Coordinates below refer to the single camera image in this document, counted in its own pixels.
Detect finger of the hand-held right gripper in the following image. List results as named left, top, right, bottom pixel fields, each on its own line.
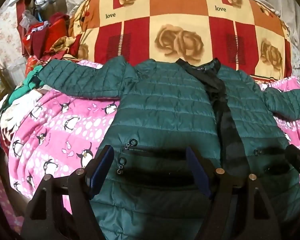
left=285, top=144, right=300, bottom=189

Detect teal cloth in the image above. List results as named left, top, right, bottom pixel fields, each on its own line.
left=8, top=65, right=44, bottom=105

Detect red clothes pile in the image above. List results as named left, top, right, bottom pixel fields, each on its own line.
left=22, top=12, right=74, bottom=62

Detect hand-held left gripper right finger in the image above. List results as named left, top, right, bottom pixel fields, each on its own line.
left=185, top=146, right=283, bottom=240

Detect pink penguin print blanket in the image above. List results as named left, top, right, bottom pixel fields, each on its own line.
left=0, top=59, right=300, bottom=214

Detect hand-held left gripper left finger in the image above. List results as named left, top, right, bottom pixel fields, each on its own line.
left=20, top=144, right=115, bottom=240

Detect green quilted puffer jacket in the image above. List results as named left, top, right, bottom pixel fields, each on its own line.
left=38, top=56, right=300, bottom=240

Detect rose print checkered quilt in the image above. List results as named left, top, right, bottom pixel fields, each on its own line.
left=50, top=0, right=293, bottom=79

